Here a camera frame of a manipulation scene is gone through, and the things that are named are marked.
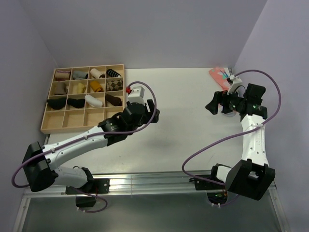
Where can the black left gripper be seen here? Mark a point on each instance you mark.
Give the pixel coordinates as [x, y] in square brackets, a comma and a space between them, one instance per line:
[148, 115]

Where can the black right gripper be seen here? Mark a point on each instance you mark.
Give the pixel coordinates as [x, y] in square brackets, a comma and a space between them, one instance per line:
[219, 97]

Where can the wooden compartment tray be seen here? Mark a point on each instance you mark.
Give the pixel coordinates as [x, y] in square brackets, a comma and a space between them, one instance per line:
[81, 97]

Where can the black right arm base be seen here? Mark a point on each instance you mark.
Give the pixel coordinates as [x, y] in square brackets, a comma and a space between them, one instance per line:
[215, 189]

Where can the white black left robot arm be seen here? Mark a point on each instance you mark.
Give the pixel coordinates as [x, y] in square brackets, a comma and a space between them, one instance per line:
[43, 166]

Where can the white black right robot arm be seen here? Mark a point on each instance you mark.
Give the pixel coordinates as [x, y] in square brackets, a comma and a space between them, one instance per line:
[252, 175]

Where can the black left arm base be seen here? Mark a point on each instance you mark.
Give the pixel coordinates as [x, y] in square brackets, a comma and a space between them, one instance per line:
[87, 197]

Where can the pink patterned sock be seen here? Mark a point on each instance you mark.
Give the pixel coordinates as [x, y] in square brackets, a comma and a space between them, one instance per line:
[220, 76]

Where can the dark brown rolled sock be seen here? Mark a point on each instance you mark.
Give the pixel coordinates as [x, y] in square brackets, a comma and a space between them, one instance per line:
[113, 100]

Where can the brown checkered rolled sock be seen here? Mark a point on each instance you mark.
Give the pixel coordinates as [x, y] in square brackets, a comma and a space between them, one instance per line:
[115, 85]

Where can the black white striped sock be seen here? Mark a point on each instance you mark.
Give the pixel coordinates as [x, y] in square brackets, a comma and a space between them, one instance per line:
[112, 73]

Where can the white rolled sock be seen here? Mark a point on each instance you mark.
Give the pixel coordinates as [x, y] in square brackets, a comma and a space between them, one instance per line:
[92, 101]

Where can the mustard yellow rolled sock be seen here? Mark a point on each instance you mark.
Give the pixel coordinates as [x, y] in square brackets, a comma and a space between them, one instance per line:
[96, 86]

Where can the cream rolled sock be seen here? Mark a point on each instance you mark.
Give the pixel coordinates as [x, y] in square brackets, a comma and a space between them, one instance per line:
[97, 74]

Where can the black rolled sock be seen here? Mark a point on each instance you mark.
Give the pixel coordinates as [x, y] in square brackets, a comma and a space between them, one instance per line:
[76, 103]

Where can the pale yellow rolled sock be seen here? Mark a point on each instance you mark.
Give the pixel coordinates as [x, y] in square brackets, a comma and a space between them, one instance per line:
[80, 89]

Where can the grey rolled sock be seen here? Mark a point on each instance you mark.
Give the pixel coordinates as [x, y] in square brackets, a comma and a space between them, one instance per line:
[79, 75]

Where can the taupe rolled sock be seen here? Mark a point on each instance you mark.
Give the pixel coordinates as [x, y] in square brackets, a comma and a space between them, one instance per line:
[60, 89]

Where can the beige purple rolled sock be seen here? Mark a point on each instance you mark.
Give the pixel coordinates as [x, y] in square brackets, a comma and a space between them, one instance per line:
[62, 75]

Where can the aluminium frame rail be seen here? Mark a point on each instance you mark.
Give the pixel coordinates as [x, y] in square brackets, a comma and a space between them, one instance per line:
[139, 147]

